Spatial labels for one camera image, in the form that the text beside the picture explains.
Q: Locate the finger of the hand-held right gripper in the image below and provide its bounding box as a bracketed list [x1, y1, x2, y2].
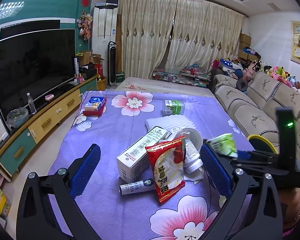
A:
[236, 149, 280, 158]
[229, 156, 280, 174]

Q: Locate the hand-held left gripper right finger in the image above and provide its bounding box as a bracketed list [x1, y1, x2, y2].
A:
[200, 145, 285, 240]

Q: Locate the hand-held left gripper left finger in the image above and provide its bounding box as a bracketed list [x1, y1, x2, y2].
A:
[16, 144, 102, 240]

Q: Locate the yellow-rimmed black bin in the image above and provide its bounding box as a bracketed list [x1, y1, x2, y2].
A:
[247, 134, 280, 155]

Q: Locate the green snack packet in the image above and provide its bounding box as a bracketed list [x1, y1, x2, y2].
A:
[206, 133, 238, 158]

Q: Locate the long white carton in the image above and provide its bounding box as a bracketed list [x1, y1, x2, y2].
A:
[116, 126, 174, 187]

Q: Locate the white foam sheet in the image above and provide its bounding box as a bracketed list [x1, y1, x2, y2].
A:
[145, 114, 195, 132]

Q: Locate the person's right forearm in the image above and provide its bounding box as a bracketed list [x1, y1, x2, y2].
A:
[277, 187, 300, 232]

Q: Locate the white plastic bottle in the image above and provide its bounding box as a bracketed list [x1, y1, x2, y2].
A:
[184, 140, 204, 174]

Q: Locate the white paper bowl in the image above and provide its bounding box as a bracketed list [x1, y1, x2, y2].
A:
[165, 127, 203, 160]

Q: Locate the red snack packet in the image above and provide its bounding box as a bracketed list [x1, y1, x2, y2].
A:
[145, 136, 187, 204]

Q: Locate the beige sofa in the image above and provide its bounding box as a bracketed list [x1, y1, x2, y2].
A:
[209, 71, 300, 180]

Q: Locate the white cream tube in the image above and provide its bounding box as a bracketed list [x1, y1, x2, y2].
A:
[119, 178, 157, 195]

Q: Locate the red tray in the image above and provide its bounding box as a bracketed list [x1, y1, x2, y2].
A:
[82, 104, 107, 117]

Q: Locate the yellow teal television cabinet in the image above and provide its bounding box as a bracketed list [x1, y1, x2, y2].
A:
[0, 75, 100, 178]

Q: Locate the blue tissue box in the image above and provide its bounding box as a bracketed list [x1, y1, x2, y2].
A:
[84, 96, 107, 112]

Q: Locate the pile of plush toys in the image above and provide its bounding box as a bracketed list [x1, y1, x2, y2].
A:
[242, 60, 300, 97]

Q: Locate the dark round cushion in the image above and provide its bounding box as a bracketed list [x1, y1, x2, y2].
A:
[236, 79, 249, 92]

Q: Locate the clear water bottle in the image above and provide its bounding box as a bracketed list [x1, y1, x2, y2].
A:
[27, 92, 37, 115]

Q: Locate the glass ashtray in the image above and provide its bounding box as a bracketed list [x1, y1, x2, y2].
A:
[6, 107, 29, 130]

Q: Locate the blue white bag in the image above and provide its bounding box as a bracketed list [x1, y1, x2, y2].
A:
[219, 59, 243, 72]

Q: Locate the glass side table with clutter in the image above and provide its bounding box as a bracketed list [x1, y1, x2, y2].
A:
[152, 65, 210, 88]

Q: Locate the white floral covered coffee table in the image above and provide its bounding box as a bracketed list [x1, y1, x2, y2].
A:
[114, 76, 215, 98]

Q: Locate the stack of cardboard boxes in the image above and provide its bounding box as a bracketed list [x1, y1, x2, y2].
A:
[237, 33, 252, 60]

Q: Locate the black tower fan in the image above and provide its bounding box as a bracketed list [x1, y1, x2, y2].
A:
[107, 41, 118, 90]

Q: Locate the open cardboard box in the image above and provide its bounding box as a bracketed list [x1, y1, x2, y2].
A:
[76, 50, 105, 67]

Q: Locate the black television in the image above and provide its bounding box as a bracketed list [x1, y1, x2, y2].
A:
[0, 29, 77, 128]

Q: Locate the beige curtain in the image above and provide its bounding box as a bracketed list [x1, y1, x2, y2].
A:
[162, 0, 245, 75]
[116, 0, 178, 79]

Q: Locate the white standing air conditioner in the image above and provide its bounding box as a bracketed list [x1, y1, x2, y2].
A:
[91, 2, 118, 80]

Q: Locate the hanging flower decoration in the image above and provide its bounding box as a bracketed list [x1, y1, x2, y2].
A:
[77, 10, 93, 40]

